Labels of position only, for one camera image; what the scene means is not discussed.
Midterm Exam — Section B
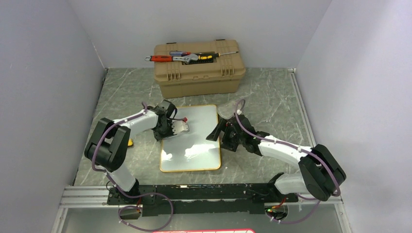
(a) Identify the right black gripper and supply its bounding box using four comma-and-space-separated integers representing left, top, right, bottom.
205, 118, 245, 152

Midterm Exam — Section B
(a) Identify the yellow framed whiteboard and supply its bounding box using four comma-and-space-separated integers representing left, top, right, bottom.
160, 104, 222, 172

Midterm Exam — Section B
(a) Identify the grey mesh scrubbing pad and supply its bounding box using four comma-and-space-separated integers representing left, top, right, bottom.
217, 99, 245, 119

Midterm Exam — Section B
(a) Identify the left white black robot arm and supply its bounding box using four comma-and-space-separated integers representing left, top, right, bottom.
84, 100, 177, 204

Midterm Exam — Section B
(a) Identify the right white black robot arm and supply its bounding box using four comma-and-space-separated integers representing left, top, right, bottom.
206, 115, 347, 201

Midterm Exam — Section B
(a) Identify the tan plastic toolbox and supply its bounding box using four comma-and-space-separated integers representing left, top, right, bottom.
154, 39, 246, 99

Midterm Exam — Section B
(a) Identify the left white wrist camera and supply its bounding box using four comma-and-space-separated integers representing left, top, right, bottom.
172, 117, 189, 135

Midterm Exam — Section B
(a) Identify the red handled adjustable wrench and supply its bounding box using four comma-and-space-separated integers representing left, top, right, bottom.
145, 54, 199, 64

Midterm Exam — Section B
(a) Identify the blue red handled screwdriver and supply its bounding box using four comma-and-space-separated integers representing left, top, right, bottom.
169, 50, 192, 56

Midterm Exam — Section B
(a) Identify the yellow black handled screwdriver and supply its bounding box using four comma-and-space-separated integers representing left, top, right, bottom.
196, 51, 239, 60

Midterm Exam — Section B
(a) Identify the black aluminium base frame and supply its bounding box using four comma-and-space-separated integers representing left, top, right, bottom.
59, 183, 343, 216

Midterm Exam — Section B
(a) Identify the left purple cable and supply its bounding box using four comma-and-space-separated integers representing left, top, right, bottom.
91, 102, 174, 232

